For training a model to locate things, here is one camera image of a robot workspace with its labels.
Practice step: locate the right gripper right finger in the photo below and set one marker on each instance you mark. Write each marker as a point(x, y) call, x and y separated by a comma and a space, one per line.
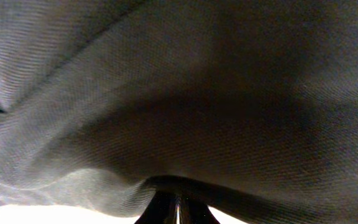
point(193, 212)

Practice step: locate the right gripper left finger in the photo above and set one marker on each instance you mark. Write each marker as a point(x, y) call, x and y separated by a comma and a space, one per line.
point(162, 209)

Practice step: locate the black polo shirt Sydrogen logo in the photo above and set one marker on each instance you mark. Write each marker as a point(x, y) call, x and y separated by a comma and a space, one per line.
point(250, 107)

